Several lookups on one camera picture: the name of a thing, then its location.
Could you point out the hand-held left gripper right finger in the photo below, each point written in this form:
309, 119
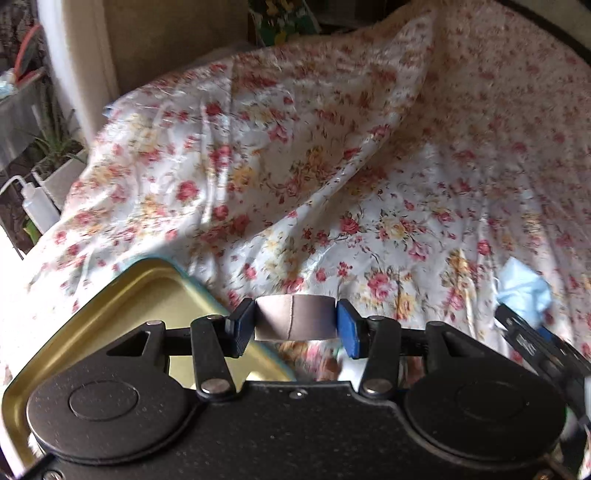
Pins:
348, 330

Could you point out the white square planter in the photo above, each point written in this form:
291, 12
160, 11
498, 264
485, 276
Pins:
62, 177

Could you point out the gold metal tin tray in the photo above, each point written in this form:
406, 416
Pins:
138, 304

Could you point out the floral printed cloth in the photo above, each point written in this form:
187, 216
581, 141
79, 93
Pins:
346, 175

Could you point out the green printed box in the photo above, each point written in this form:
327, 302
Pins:
282, 17

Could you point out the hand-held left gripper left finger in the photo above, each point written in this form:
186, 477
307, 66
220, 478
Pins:
242, 328

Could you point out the white squeeze bottle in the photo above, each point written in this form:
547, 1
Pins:
37, 205

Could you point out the blue face mask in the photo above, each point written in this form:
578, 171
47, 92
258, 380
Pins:
524, 290

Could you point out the brown tape roll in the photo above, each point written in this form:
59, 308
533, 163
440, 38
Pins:
295, 318

